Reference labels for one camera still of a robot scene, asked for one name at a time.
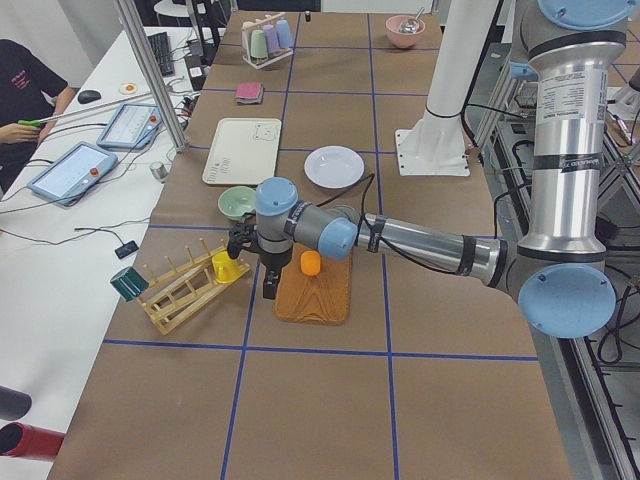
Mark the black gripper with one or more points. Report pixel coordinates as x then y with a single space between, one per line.
273 261

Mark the orange fruit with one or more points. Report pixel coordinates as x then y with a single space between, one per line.
310 263

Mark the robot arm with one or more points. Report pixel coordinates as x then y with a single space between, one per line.
555 272

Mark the wooden tray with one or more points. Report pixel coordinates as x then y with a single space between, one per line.
323 298

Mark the cream bear tray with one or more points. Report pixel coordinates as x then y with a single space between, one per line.
243 151

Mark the yellow mug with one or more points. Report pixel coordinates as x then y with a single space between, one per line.
226 269

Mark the green bowl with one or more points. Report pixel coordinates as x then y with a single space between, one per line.
237 202

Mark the wooden mug drying rack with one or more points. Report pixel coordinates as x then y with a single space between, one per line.
184 290

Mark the white round plate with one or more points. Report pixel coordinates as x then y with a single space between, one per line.
334 167

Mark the small black device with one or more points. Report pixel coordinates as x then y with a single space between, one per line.
126 249

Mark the dark green mug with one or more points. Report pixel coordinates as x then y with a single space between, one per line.
129 283

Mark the small metal cylinder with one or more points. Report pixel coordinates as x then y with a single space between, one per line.
158 171

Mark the grey cloth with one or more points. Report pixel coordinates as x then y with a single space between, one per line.
247 101

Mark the pink cloth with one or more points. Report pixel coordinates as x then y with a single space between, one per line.
248 91

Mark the far teach pendant tablet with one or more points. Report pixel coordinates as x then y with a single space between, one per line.
131 127

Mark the teach pendant tablet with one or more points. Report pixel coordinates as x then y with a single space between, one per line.
73 174
131 127

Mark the green cup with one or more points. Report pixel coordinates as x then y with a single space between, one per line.
258 47

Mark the near teach pendant tablet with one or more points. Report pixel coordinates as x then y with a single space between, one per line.
73 174

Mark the purple cup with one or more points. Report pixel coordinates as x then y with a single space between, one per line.
271 37

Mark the blue cup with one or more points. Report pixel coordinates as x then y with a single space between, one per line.
284 34

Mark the black keyboard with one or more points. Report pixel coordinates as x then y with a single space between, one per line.
160 47

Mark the black computer mouse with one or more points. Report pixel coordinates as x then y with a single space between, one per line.
88 96

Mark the pink bowl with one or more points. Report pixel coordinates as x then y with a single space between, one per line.
399 36

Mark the metal scoop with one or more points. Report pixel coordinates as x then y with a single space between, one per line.
411 24

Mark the person in black shirt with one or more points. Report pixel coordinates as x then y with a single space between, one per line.
30 90

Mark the red cylinder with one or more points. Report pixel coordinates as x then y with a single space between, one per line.
29 442

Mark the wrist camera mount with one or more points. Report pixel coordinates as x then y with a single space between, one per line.
242 237

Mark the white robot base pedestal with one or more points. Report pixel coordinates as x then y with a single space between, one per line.
435 145

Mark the aluminium frame post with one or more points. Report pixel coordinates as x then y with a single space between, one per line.
130 20

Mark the white wire cup rack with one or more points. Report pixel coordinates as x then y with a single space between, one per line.
248 27

